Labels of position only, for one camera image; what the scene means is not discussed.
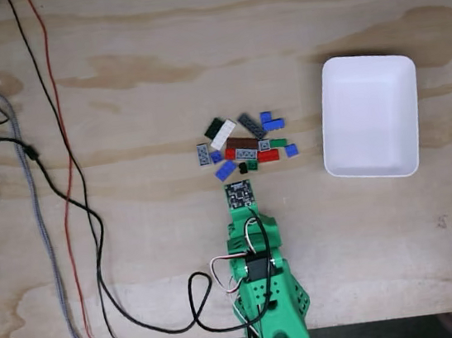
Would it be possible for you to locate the black camera circuit board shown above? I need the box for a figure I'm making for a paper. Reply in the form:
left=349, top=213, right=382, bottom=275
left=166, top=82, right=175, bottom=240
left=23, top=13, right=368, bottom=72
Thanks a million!
left=223, top=178, right=257, bottom=212

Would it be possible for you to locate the red cable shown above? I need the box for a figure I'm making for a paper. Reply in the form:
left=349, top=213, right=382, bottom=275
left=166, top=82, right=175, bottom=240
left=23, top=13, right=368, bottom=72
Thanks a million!
left=26, top=0, right=259, bottom=338

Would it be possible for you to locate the white servo wire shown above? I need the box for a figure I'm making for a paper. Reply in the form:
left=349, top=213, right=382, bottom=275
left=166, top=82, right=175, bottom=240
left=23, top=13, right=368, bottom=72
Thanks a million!
left=203, top=216, right=273, bottom=301

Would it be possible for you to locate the long dark grey lego plate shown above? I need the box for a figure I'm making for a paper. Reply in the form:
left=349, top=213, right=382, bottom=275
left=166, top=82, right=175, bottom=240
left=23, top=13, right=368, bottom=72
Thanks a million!
left=236, top=110, right=269, bottom=143

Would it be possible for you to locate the dark green lego plate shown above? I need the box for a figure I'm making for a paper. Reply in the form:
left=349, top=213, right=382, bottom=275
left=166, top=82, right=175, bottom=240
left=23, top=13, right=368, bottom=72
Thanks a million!
left=201, top=116, right=228, bottom=141

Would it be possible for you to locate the long blue lego brick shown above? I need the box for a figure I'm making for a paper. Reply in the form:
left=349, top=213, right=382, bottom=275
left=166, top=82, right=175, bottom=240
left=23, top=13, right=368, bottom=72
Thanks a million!
left=261, top=117, right=288, bottom=132
left=212, top=159, right=240, bottom=181

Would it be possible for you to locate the white plastic bin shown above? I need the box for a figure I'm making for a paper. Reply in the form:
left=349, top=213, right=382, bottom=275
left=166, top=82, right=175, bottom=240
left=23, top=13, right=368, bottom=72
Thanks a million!
left=310, top=46, right=431, bottom=188

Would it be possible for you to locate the long red lego brick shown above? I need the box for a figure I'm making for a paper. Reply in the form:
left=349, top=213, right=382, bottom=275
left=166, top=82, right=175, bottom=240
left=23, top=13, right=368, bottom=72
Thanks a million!
left=255, top=148, right=282, bottom=164

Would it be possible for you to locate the grey braided cable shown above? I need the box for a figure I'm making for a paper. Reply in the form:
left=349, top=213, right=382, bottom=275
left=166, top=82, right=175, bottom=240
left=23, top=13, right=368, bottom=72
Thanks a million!
left=0, top=78, right=99, bottom=338

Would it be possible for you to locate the thin black cable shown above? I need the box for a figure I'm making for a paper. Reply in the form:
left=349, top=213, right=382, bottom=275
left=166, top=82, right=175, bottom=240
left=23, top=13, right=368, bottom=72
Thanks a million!
left=7, top=0, right=131, bottom=338

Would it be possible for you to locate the brown lego plate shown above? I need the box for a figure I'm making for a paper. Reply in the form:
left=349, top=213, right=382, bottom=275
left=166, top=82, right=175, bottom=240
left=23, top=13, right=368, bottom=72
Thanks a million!
left=225, top=133, right=260, bottom=153

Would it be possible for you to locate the white lego brick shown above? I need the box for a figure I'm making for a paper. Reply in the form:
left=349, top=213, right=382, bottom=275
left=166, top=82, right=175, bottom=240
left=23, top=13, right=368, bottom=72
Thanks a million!
left=206, top=118, right=240, bottom=152

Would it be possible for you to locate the thick black camera cable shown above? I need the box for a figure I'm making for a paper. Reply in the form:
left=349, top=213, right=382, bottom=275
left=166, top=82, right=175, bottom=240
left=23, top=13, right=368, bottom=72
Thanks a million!
left=0, top=101, right=283, bottom=338

